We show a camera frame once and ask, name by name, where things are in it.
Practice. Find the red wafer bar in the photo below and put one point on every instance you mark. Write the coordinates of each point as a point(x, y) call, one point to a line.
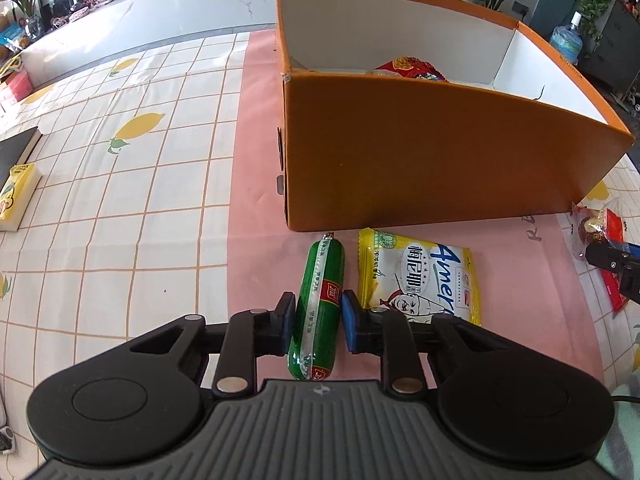
point(616, 274)

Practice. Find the red chip bag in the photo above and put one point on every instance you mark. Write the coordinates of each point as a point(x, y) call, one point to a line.
point(409, 67)

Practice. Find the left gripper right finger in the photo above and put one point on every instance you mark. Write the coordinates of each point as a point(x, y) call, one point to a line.
point(388, 336)

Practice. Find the lemon print tablecloth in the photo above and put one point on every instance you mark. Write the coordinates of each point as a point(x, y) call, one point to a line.
point(158, 198)

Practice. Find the pink storage box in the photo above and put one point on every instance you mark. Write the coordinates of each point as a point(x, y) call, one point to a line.
point(15, 86)

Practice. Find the green sausage stick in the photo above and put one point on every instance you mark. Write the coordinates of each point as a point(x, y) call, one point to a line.
point(317, 316)

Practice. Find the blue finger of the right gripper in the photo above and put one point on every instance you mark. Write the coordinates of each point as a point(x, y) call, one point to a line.
point(612, 256)

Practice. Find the yellow white America packet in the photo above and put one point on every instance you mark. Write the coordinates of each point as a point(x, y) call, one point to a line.
point(417, 278)

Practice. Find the striped teal towel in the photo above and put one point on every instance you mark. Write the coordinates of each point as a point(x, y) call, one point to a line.
point(620, 452)

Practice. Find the blue water jug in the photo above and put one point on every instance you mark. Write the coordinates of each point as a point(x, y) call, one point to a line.
point(566, 39)

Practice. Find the black book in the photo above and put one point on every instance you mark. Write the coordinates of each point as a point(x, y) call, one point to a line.
point(15, 150)

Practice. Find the orange cardboard box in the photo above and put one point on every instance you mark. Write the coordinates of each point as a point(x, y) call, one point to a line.
point(514, 130)

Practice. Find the clear chocolate candy pack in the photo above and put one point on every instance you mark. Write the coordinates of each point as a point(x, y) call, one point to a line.
point(596, 225)

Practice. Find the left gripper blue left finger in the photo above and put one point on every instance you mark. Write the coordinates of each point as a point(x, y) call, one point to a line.
point(248, 336)

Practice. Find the white tv cabinet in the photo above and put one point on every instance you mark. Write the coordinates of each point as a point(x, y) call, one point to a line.
point(319, 34)

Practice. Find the dark cabinet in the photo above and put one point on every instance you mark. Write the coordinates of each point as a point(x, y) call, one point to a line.
point(612, 56)

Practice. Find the pink placemat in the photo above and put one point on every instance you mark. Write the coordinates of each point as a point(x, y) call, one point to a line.
point(516, 275)

